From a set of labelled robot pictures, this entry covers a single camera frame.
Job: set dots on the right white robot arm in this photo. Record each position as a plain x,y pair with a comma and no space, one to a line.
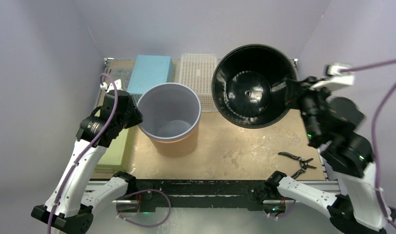
333,121

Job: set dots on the white perforated plastic basket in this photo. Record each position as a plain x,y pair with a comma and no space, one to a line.
196,72

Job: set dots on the green perforated plastic basket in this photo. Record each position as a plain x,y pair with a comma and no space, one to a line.
117,156

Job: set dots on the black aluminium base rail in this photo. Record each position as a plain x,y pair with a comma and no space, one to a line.
247,194

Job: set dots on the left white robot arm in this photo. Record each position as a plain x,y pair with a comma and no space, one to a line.
69,209

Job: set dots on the grey plastic bucket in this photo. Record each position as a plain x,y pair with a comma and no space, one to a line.
170,111

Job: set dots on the black pliers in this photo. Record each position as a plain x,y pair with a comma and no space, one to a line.
304,164

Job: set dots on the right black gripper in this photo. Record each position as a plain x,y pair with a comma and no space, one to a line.
294,95

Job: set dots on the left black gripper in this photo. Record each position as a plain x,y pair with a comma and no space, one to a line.
136,116

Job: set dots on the blue perforated plastic basket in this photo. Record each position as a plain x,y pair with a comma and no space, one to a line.
149,71

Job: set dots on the orange bucket black rim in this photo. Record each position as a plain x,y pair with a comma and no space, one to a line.
183,139

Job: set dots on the clear plastic screw organizer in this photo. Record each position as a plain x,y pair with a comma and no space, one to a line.
119,72

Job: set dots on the black plastic bucket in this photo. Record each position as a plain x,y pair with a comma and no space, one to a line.
248,85

